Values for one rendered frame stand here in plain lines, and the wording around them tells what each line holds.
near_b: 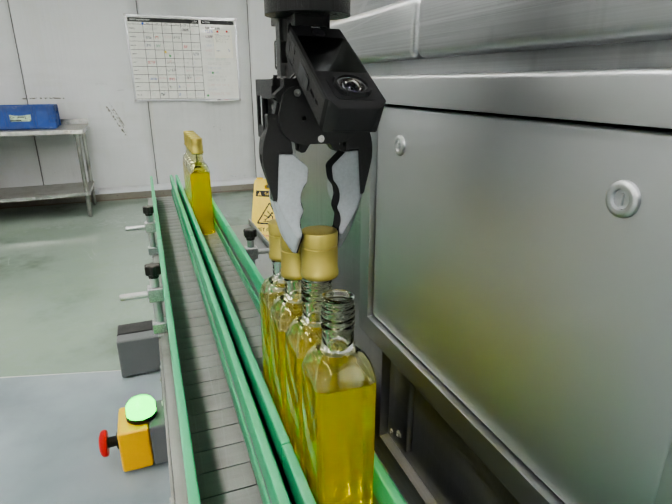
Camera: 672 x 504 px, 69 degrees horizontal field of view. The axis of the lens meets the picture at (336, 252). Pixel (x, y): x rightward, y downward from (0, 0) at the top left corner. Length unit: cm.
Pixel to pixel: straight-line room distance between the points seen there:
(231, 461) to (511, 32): 54
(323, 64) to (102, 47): 592
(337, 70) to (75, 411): 83
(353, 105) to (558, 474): 31
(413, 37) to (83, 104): 584
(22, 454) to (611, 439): 85
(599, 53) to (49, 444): 92
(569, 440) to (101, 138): 609
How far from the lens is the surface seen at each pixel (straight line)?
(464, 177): 46
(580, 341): 38
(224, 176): 641
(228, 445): 68
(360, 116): 35
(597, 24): 36
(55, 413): 106
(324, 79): 36
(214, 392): 78
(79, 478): 90
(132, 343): 106
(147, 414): 83
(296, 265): 51
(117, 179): 635
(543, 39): 40
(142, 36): 625
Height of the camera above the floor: 131
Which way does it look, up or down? 19 degrees down
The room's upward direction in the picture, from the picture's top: straight up
